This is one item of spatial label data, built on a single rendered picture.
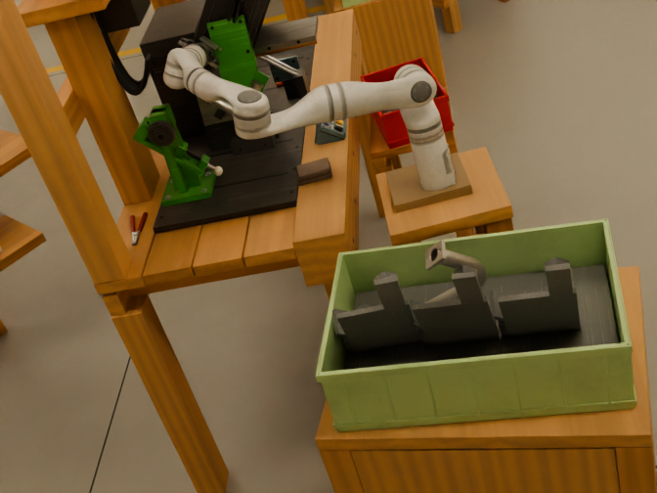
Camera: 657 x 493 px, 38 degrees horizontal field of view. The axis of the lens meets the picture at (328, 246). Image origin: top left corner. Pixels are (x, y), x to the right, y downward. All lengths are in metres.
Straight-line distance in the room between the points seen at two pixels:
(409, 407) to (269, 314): 1.83
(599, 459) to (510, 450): 0.17
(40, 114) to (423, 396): 1.12
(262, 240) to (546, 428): 0.96
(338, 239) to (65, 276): 2.26
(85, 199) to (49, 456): 1.36
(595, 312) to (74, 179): 1.28
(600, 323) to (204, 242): 1.10
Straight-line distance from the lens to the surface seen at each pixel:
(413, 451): 2.05
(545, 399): 1.97
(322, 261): 2.49
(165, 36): 3.03
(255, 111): 2.33
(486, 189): 2.57
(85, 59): 2.74
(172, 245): 2.67
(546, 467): 2.04
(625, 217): 3.85
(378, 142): 3.00
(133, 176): 2.89
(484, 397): 1.97
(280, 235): 2.54
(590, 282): 2.21
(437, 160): 2.52
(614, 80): 4.81
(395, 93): 2.41
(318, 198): 2.61
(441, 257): 1.80
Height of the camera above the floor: 2.24
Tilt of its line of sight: 34 degrees down
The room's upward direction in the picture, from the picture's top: 17 degrees counter-clockwise
